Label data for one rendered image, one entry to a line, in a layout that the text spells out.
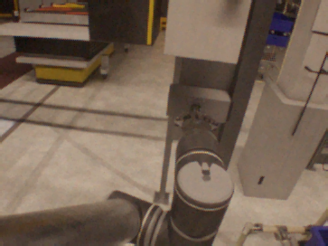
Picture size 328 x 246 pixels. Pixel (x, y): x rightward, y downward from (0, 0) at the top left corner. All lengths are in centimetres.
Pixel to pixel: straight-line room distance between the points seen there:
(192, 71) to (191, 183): 46
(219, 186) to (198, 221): 7
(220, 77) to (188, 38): 26
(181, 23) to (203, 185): 37
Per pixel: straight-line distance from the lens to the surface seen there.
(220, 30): 60
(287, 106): 168
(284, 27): 423
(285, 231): 109
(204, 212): 43
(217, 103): 76
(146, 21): 61
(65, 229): 31
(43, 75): 385
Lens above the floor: 150
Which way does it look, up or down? 32 degrees down
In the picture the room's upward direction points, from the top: 6 degrees clockwise
